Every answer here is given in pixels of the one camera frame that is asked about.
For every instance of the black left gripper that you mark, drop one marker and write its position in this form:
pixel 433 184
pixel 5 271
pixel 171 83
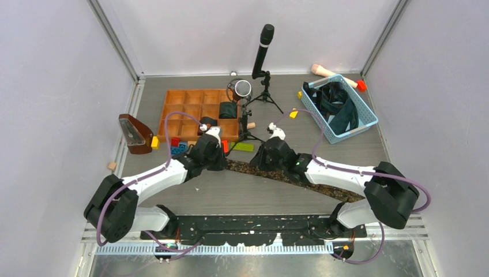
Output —
pixel 221 161

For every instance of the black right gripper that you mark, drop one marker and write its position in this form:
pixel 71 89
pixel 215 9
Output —
pixel 258 162

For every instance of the black key pattern tie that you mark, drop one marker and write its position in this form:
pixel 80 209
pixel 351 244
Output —
pixel 336 193

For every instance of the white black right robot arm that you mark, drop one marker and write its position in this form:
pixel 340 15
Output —
pixel 387 196

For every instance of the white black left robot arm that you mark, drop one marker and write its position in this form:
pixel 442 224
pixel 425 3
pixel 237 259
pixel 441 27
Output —
pixel 115 209

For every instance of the orange red block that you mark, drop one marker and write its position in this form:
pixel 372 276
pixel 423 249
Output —
pixel 225 146

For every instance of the rolled black tie in tray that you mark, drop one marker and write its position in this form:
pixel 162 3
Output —
pixel 208 121

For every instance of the lime green flat brick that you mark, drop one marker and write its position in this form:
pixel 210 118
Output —
pixel 244 147

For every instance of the red toy brick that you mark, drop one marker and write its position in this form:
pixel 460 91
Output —
pixel 174 142

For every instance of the small black tripod stand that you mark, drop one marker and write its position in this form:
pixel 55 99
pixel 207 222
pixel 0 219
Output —
pixel 244 133

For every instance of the yellow toy brick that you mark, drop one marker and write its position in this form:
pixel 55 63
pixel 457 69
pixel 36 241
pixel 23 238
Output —
pixel 293 114

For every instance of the rolled dark green tie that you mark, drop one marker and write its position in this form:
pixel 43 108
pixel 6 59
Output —
pixel 228 110

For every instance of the orange wooden compartment tray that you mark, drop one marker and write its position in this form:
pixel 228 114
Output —
pixel 198 103

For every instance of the yellow block by metronome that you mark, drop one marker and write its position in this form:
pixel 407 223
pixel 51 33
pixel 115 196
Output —
pixel 155 143

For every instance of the brown wooden metronome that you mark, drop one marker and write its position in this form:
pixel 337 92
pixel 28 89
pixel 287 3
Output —
pixel 138 136

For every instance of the round silver mesh microphone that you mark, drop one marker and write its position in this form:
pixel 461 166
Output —
pixel 238 89

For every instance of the navy brown striped tie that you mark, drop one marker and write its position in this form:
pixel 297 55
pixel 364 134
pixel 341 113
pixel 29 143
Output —
pixel 328 99

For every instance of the light blue plastic basket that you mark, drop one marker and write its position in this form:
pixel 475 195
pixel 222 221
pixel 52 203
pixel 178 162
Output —
pixel 366 116

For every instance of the dark green patterned tie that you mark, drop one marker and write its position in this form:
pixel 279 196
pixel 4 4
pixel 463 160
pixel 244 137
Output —
pixel 346 118

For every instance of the beige wooden pestle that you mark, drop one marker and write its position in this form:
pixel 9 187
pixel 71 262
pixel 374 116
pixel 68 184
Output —
pixel 321 71

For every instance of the small wooden cube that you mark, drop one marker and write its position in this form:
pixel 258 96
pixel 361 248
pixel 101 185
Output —
pixel 112 166

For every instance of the red block at corner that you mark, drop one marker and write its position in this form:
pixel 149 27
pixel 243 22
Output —
pixel 361 86

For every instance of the black handheld microphone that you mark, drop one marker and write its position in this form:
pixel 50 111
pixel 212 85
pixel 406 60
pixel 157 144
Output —
pixel 265 40

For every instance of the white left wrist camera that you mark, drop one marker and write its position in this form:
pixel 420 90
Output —
pixel 216 132

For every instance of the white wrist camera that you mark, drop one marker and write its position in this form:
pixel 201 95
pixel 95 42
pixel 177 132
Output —
pixel 275 132
pixel 216 132

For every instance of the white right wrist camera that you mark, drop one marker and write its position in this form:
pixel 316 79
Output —
pixel 275 132

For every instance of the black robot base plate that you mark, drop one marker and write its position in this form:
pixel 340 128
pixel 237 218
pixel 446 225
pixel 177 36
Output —
pixel 262 230

